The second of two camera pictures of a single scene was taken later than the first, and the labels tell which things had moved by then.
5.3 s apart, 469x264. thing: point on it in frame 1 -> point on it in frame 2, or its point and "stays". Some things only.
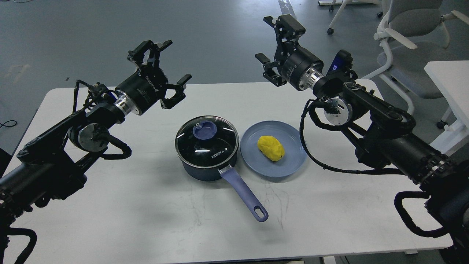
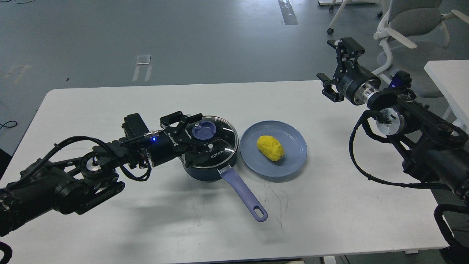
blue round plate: x=292 y=139 stays
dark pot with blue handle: x=206 y=145 stays
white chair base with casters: x=344 y=3 stays
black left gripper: x=146 y=87 -> x=173 y=141
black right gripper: x=302 y=68 -> x=355 y=83
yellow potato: x=271 y=147 stays
